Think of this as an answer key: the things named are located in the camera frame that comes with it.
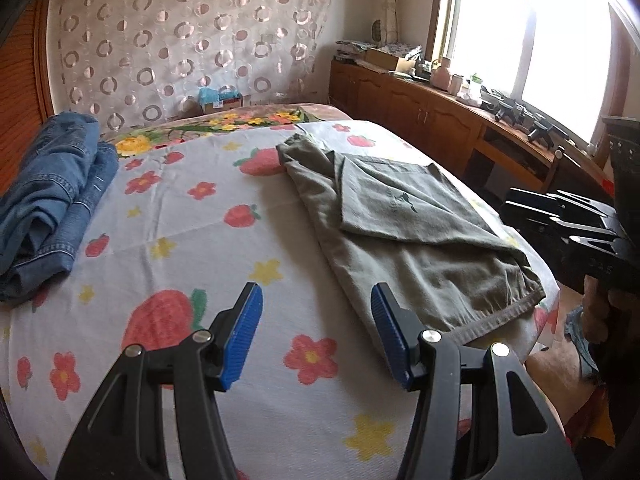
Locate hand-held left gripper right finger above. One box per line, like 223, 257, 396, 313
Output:
370, 282, 583, 480

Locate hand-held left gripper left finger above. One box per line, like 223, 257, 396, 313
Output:
55, 282, 264, 480

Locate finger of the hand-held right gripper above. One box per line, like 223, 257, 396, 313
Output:
502, 187, 617, 226
520, 217, 626, 263

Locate grey green pants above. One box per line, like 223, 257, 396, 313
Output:
276, 135, 546, 348

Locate person's right hand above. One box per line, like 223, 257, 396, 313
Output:
581, 276, 620, 345

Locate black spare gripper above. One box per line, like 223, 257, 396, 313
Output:
527, 120, 569, 149
482, 87, 531, 126

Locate blue grey cloth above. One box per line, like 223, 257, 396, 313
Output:
565, 307, 601, 376

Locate strawberry flower printed bed sheet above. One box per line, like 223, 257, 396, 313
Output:
0, 120, 561, 480

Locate wooden cabinet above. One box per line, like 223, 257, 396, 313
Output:
329, 57, 616, 196

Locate pink jar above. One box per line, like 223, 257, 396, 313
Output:
431, 57, 454, 89

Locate window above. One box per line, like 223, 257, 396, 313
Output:
430, 0, 640, 147

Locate open cardboard box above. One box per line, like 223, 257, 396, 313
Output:
362, 46, 417, 74

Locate yellow flower printed blanket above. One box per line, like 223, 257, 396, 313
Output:
102, 102, 353, 157

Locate small cardboard box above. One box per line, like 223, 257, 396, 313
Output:
201, 96, 244, 114

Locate blue plastic bag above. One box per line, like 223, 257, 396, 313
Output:
197, 86, 239, 104

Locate patterned cloth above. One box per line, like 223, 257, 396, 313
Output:
335, 39, 423, 61

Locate folded blue jeans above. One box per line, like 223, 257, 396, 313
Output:
0, 112, 120, 303

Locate lace window curtain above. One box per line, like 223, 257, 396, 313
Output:
372, 0, 407, 46

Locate circle patterned sheer curtain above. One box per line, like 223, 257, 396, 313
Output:
52, 0, 333, 133

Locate wooden slatted headboard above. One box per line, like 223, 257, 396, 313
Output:
0, 0, 56, 181

